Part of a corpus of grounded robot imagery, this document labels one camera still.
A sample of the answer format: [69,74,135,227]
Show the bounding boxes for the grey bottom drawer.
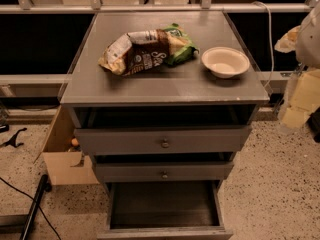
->
[97,181,233,240]

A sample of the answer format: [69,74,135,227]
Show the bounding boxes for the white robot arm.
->
[275,4,320,129]

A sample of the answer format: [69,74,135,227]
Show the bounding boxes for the green snack bag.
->
[164,23,199,66]

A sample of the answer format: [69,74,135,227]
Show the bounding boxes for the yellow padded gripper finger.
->
[274,26,300,53]
[278,69,320,129]

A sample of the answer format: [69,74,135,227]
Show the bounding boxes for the metal rail frame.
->
[0,2,312,105]

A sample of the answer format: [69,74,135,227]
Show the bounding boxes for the white hanging cable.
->
[252,1,276,89]

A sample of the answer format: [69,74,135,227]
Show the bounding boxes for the grey top drawer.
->
[74,126,251,155]

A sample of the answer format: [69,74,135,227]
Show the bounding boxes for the white paper bowl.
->
[201,47,250,79]

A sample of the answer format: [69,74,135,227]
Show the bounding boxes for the grey drawer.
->
[74,126,251,155]
[97,181,233,240]
[94,162,234,183]

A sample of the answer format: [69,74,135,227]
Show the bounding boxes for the brown chip bag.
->
[98,29,190,77]

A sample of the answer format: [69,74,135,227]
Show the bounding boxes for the orange ball in box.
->
[71,138,79,147]

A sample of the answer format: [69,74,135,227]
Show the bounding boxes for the grey middle drawer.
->
[94,162,234,183]

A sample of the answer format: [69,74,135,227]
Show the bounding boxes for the black clamp tool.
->
[0,128,26,148]

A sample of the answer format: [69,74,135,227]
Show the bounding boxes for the black bar on floor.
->
[19,174,50,240]

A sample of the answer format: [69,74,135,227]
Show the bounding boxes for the black floor cable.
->
[0,176,63,240]

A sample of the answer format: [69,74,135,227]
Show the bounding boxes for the cardboard box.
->
[40,107,98,185]

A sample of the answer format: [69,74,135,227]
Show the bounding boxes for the grey drawer cabinet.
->
[61,11,269,240]

